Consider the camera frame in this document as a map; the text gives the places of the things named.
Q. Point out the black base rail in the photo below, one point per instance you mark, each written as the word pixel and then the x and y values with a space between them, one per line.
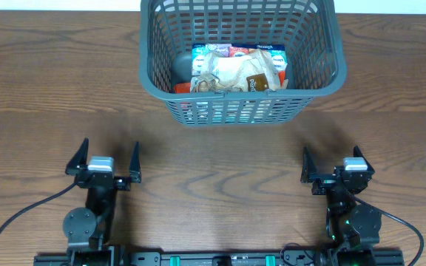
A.
pixel 289 257

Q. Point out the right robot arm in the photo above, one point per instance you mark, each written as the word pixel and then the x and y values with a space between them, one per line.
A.
pixel 353 226

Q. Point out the white snack pouch back side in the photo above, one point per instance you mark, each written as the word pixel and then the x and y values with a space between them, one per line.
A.
pixel 231 66

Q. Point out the Kleenex tissue multipack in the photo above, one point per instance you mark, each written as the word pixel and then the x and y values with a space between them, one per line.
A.
pixel 199 52

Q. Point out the teal wipes packet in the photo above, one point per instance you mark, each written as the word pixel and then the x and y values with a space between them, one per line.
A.
pixel 233 111

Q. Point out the Pantree snack pouch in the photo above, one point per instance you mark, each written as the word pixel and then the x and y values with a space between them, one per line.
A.
pixel 250 79

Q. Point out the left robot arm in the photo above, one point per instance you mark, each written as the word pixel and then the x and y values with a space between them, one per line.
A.
pixel 88 229

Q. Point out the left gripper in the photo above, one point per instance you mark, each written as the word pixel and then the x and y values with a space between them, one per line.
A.
pixel 102 180

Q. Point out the grey plastic basket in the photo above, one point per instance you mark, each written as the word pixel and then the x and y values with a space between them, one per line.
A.
pixel 309 31

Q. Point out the orange cracker box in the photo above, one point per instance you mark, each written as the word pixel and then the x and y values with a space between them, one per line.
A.
pixel 242 82

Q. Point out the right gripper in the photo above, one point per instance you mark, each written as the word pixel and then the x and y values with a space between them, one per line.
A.
pixel 336 181

